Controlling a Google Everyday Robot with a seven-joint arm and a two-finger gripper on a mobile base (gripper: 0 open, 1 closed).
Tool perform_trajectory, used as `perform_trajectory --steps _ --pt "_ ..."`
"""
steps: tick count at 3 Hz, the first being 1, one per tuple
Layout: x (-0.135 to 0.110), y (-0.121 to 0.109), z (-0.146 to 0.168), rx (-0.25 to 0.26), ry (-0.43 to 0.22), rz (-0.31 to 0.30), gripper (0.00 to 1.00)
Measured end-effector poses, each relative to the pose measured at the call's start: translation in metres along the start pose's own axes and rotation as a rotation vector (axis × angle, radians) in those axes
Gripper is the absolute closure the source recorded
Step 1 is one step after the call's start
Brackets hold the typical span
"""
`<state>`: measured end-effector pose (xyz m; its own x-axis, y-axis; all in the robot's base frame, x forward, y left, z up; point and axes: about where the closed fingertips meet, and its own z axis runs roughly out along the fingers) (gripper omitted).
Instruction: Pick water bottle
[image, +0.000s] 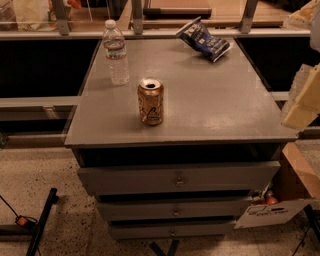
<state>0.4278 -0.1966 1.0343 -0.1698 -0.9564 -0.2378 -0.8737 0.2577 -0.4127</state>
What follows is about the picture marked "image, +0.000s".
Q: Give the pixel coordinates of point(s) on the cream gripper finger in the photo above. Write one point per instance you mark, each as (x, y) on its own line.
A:
(307, 106)

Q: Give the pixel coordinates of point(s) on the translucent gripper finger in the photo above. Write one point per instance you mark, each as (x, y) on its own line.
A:
(297, 85)

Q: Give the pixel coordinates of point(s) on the clear plastic water bottle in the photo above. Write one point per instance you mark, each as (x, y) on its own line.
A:
(116, 53)

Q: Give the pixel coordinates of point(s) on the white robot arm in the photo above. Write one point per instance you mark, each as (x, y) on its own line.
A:
(307, 17)

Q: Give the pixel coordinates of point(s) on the red bottle in box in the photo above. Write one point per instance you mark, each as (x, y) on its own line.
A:
(270, 198)

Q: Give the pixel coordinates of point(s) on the cardboard box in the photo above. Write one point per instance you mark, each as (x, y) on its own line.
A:
(295, 186)

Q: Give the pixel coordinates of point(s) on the blue chip bag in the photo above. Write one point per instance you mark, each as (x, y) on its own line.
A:
(197, 36)

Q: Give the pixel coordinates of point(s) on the middle grey drawer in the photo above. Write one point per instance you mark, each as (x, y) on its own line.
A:
(173, 208)

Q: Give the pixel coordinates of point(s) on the grey drawer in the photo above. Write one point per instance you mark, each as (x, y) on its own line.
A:
(145, 179)
(173, 208)
(171, 230)

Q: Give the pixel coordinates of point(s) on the grey drawer cabinet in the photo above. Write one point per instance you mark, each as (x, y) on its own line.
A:
(216, 112)

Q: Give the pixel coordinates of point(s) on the gold soda can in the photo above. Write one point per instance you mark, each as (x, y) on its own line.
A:
(150, 98)

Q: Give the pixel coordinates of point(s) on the bottom grey drawer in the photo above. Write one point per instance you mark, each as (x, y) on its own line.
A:
(171, 230)

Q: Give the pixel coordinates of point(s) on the top grey drawer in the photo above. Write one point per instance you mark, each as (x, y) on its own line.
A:
(145, 179)

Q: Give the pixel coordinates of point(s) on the black floor stand leg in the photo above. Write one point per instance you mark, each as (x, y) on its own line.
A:
(39, 228)

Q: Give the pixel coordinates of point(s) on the orange cable clip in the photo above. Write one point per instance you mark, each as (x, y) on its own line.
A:
(25, 222)

